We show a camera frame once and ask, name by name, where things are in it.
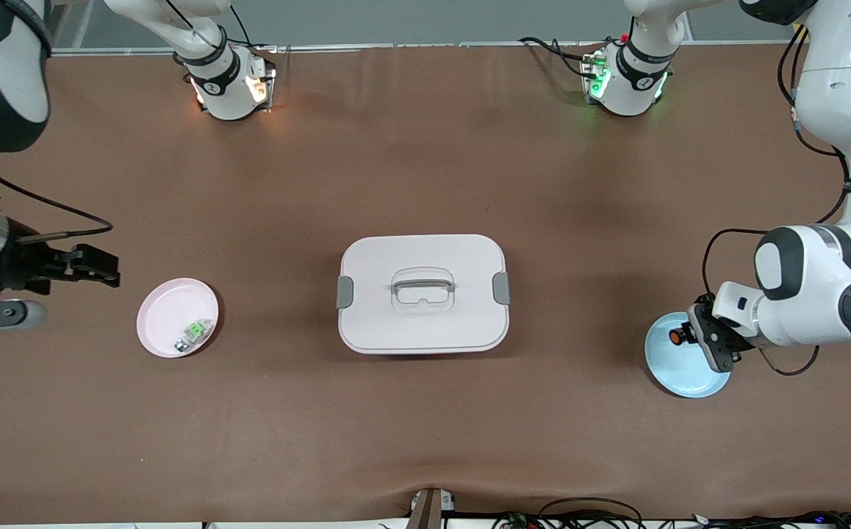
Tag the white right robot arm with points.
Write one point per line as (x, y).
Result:
(223, 95)

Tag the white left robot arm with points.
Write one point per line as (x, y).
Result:
(808, 294)

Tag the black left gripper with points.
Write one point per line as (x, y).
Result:
(699, 311)

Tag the pink round plate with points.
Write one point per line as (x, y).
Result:
(164, 323)

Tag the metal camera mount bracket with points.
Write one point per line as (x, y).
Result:
(429, 510)

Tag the light blue round plate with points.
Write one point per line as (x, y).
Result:
(679, 371)

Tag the orange push-button switch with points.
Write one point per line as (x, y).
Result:
(677, 337)

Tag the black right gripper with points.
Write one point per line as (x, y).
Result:
(23, 266)

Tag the brown table cover mat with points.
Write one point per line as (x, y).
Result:
(425, 426)

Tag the white lidded box grey latches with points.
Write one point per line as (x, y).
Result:
(425, 323)

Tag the green push-button switch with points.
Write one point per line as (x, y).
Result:
(192, 336)

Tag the silver table edge rail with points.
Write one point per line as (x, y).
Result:
(484, 44)

